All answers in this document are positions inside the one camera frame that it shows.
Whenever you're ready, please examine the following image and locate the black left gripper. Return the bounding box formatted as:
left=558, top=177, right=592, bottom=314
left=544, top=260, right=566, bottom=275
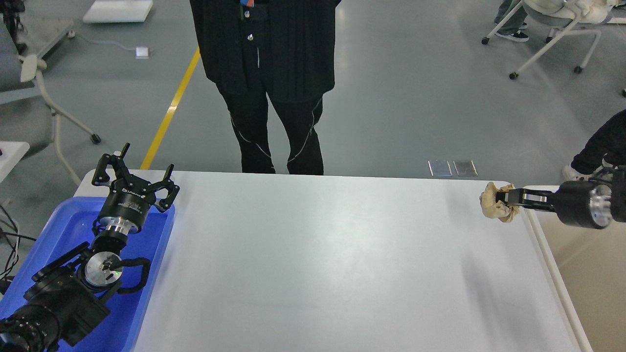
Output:
left=91, top=143, right=180, bottom=236

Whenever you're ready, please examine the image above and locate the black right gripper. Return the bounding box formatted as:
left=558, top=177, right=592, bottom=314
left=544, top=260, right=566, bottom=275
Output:
left=496, top=181, right=613, bottom=229

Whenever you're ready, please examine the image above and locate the brown paper ball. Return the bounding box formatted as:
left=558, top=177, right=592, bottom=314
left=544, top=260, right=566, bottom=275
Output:
left=479, top=182, right=519, bottom=223

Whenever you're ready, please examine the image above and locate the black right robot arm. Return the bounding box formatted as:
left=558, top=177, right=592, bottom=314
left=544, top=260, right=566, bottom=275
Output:
left=481, top=166, right=626, bottom=229

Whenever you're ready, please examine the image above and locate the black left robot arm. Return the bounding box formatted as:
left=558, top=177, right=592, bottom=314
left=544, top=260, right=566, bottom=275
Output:
left=1, top=143, right=180, bottom=352

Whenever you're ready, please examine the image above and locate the blue plastic tray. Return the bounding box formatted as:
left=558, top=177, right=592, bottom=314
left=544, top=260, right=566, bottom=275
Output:
left=0, top=197, right=176, bottom=352

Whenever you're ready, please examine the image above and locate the right metal floor plate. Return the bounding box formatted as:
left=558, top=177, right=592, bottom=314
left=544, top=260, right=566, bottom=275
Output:
left=453, top=160, right=478, bottom=177

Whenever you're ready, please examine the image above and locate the metal floor plate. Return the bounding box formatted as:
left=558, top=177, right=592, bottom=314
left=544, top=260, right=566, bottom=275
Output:
left=428, top=160, right=452, bottom=177
left=453, top=160, right=478, bottom=177

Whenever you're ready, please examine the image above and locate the white plastic bin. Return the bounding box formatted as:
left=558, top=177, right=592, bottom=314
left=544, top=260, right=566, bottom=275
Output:
left=521, top=185, right=626, bottom=352

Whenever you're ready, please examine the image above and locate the person leg right edge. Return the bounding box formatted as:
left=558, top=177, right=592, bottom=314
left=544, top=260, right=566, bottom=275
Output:
left=562, top=110, right=626, bottom=181

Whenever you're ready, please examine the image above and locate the left metal floor plate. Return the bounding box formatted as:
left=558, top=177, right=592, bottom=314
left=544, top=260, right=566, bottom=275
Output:
left=428, top=160, right=452, bottom=177

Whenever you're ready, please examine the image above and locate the grey office chair left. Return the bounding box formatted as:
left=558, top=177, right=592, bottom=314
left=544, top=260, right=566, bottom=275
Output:
left=0, top=24, right=101, bottom=185

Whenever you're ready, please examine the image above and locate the white side table corner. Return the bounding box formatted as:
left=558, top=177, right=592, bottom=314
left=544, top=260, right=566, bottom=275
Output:
left=0, top=140, right=30, bottom=182

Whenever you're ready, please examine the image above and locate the white power adapter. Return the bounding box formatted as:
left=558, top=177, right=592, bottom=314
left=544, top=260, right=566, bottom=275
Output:
left=134, top=46, right=150, bottom=59

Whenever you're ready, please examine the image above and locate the white flat board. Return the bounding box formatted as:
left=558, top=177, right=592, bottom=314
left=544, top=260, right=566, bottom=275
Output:
left=82, top=0, right=154, bottom=23

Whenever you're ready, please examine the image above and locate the seated person far right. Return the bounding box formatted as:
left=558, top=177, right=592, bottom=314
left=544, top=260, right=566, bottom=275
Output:
left=494, top=0, right=529, bottom=43

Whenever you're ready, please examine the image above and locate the person in black clothes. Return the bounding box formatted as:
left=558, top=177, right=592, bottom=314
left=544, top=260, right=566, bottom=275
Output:
left=190, top=0, right=339, bottom=176

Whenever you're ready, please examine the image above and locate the white office chair right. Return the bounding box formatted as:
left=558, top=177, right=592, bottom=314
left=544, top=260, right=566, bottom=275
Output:
left=481, top=0, right=626, bottom=80

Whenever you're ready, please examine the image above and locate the black cables left edge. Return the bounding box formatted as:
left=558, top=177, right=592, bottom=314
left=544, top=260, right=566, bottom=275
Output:
left=0, top=204, right=37, bottom=294

